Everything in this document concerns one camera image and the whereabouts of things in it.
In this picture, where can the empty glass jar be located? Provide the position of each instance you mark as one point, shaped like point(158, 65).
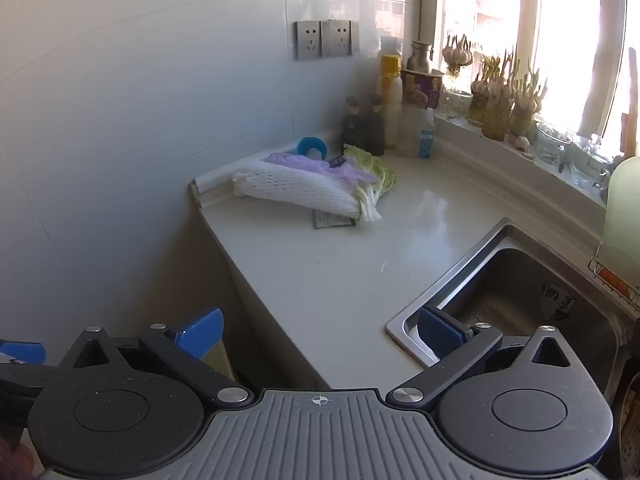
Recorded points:
point(455, 102)

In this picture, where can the stainless steel sink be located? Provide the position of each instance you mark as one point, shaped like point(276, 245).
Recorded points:
point(505, 290)

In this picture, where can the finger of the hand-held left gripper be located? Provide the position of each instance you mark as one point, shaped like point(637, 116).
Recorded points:
point(20, 352)

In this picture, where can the small green packet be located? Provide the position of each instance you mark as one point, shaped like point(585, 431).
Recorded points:
point(332, 220)

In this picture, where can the pale green plastic container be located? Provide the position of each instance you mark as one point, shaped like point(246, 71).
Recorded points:
point(622, 200)

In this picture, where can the napa cabbage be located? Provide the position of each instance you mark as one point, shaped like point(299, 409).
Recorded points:
point(377, 177)

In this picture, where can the hanging garlic bunch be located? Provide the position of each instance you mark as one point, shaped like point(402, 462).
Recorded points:
point(457, 52)

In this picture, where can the jar of sprouting garlic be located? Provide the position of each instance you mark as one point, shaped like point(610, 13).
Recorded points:
point(482, 97)
point(527, 105)
point(499, 115)

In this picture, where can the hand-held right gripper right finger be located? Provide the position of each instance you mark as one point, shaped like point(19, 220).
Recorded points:
point(440, 334)

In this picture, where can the sprouting garlic in jars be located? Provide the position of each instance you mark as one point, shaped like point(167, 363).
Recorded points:
point(560, 20)

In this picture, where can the small seashell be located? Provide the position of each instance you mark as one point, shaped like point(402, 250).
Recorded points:
point(520, 142)

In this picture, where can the white bottle with yellow cap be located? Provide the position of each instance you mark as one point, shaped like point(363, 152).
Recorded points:
point(392, 105)

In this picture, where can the dark blue wrapper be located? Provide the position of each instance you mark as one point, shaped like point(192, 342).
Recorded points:
point(337, 162)

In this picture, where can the metal colander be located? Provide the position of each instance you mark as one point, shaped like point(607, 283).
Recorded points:
point(629, 435)

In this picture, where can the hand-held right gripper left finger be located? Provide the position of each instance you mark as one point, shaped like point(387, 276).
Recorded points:
point(200, 332)

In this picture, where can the grey wall socket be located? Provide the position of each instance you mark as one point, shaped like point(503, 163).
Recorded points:
point(307, 40)
point(336, 37)

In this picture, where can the metal bottle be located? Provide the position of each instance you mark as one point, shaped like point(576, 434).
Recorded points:
point(420, 57)

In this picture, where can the wooden utensil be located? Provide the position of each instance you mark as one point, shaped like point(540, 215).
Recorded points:
point(631, 110)

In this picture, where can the blue label spray bottle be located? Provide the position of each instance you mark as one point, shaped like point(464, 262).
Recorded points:
point(426, 137)

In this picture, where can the white foam net sleeve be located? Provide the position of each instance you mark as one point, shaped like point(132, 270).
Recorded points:
point(295, 192)

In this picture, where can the purple plastic bag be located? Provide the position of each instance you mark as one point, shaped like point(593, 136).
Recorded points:
point(310, 165)

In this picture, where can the purple instant noodle cup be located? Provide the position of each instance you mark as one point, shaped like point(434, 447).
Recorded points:
point(422, 89)

